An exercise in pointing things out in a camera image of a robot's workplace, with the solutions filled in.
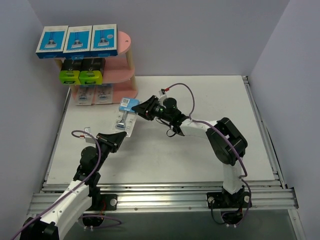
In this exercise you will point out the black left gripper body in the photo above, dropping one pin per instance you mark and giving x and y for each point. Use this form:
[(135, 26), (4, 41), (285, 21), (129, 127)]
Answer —
[(108, 142)]

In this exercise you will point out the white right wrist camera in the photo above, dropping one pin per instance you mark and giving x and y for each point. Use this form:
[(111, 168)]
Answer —
[(162, 96)]

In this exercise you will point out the blue Harry's razor box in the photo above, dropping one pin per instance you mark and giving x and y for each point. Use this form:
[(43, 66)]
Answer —
[(104, 41), (52, 42), (78, 42)]

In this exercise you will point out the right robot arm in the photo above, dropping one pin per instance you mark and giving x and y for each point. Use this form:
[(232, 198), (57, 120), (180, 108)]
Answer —
[(228, 144)]

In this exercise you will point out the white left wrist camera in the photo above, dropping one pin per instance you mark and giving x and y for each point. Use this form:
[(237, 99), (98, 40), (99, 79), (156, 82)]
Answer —
[(87, 136)]

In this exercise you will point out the pink three-tier shelf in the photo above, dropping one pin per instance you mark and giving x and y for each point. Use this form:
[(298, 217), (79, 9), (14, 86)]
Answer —
[(118, 70)]

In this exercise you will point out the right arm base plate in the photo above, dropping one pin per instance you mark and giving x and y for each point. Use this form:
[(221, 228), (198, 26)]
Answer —
[(225, 200)]

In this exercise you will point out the aluminium rail frame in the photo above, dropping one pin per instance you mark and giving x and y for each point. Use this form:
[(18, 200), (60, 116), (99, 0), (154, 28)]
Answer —
[(153, 173)]

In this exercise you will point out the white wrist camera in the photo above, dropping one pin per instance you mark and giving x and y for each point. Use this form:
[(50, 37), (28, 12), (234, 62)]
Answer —
[(162, 96), (87, 136)]

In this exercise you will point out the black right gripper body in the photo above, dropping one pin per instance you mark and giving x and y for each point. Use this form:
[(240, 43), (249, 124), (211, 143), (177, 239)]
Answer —
[(151, 108)]

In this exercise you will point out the clear blister razor pack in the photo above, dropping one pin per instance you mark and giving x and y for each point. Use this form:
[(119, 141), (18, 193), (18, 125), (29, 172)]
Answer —
[(126, 117), (85, 95)]

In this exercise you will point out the white Gillette razor pack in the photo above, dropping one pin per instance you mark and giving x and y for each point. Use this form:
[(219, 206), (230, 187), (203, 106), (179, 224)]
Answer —
[(103, 94)]

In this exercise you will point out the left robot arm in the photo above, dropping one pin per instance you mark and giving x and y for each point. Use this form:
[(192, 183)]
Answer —
[(82, 193)]

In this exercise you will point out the black green razor box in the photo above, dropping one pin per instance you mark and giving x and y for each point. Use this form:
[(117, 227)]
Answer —
[(70, 72), (92, 71)]

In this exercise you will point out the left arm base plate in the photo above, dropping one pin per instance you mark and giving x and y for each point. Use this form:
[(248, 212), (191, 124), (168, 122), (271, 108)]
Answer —
[(108, 202)]

